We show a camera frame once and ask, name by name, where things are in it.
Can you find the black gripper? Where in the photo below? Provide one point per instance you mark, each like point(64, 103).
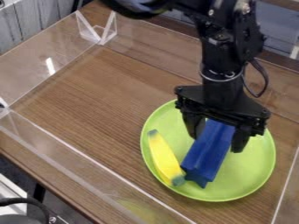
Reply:
point(221, 100)

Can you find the blue cross-shaped block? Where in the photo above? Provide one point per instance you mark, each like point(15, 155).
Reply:
point(206, 155)

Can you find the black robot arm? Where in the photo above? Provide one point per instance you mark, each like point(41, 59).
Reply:
point(232, 42)

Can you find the green round plate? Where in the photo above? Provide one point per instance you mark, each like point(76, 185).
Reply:
point(244, 172)

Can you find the yellow toy banana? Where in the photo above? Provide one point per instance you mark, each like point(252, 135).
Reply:
point(166, 162)

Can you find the blue grey sofa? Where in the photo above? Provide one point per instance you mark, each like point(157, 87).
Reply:
point(280, 25)

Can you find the grey cabinet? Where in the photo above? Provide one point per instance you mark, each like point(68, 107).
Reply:
point(26, 17)

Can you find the clear acrylic corner bracket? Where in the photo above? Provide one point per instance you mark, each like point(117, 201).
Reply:
point(96, 33)

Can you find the clear acrylic enclosure wall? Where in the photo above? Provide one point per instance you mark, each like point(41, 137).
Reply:
point(80, 98)

